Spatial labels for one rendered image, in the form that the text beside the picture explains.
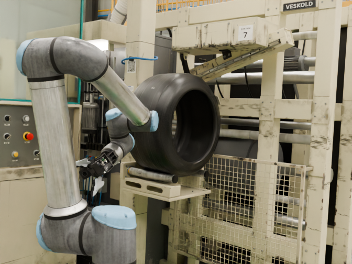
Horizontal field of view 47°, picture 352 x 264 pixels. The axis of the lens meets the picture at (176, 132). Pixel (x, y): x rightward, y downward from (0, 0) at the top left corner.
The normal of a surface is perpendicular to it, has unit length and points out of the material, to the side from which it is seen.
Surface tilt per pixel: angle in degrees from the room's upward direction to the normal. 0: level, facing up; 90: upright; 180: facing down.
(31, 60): 102
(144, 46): 90
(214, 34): 90
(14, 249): 90
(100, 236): 87
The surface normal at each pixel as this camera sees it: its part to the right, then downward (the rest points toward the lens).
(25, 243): 0.76, 0.07
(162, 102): 0.10, -0.28
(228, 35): -0.65, 0.01
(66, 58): 0.14, 0.31
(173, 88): 0.21, -0.49
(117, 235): 0.32, 0.01
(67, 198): 0.50, 0.17
